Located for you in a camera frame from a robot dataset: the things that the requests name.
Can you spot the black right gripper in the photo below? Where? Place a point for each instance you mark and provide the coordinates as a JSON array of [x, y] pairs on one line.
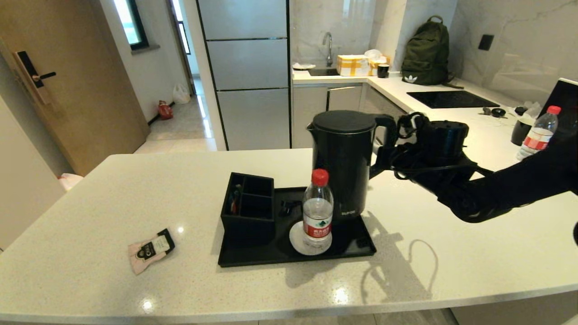
[[404, 160]]

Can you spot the black electric kettle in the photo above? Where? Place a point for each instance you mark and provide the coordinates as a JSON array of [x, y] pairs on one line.
[[343, 162]]

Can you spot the pink white tea packet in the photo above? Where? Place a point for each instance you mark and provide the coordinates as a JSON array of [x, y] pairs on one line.
[[151, 250]]

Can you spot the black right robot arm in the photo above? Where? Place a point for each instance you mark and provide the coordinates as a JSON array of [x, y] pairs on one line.
[[519, 189]]

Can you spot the red-label water bottle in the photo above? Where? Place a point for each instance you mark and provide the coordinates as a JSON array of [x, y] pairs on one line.
[[539, 131], [317, 212]]

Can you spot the black induction cooktop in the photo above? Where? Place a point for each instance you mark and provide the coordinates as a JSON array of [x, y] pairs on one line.
[[452, 99]]

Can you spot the black mug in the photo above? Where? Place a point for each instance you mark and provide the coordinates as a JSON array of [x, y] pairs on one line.
[[383, 71]]

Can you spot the black serving tray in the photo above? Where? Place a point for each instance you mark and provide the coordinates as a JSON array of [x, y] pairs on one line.
[[352, 243]]

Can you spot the white kitchen base cabinets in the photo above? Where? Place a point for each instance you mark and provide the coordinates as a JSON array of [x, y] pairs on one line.
[[311, 113]]

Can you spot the black keys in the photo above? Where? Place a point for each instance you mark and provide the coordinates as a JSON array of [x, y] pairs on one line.
[[496, 112]]

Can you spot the yellow-taped cardboard box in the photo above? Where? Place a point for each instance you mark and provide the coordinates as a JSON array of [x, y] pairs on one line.
[[353, 66]]

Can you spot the dark green backpack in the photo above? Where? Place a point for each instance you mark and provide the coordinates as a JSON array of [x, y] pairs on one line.
[[427, 53]]

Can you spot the crumpled white plastic bag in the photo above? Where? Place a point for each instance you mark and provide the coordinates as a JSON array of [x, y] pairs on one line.
[[374, 54]]

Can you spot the kitchen sink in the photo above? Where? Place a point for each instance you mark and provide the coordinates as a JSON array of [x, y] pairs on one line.
[[323, 72]]

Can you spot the white round coaster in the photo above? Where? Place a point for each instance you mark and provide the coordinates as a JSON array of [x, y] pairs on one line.
[[295, 239]]

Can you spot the chrome kitchen faucet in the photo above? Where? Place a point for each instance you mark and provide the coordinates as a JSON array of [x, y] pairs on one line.
[[328, 46]]

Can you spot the crumpled white tissue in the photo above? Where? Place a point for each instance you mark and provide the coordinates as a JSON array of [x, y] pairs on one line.
[[531, 109]]

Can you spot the white cloth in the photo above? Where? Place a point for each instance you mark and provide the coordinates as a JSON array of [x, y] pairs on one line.
[[304, 66]]

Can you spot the black organizer box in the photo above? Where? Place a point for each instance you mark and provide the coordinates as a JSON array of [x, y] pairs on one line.
[[248, 232]]

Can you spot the white-framed black screen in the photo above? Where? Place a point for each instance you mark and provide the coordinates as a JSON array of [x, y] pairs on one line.
[[566, 101]]

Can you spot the red sachet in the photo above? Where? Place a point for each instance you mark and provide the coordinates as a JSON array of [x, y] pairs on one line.
[[234, 205]]

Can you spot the silver tall refrigerator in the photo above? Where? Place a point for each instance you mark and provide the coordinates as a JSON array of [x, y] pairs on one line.
[[246, 72]]

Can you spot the red bag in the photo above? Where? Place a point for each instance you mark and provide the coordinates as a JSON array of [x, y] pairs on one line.
[[165, 111]]

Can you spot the dark-framed window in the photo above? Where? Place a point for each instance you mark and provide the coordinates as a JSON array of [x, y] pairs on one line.
[[131, 22]]

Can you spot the brown wooden door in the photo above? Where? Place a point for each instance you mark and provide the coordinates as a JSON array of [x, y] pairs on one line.
[[81, 90]]

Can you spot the white trash bag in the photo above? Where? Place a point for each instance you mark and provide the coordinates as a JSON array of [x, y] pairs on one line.
[[70, 181]]

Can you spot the black wall socket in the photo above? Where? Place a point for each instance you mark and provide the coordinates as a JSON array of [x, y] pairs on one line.
[[486, 42]]

